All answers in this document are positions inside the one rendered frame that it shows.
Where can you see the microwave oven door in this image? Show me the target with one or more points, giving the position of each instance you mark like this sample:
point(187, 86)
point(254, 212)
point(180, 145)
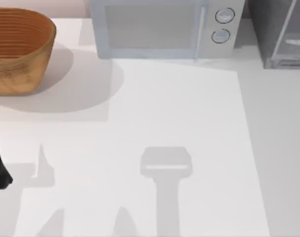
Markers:
point(150, 27)

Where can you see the round microwave knob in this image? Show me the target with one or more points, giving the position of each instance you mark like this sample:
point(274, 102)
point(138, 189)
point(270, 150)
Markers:
point(224, 15)
point(220, 36)

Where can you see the pale microwave oven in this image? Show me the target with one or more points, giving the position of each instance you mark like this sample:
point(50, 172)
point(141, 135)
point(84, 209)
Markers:
point(235, 27)

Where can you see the brown woven basket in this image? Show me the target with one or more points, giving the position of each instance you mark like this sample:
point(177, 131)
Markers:
point(19, 66)

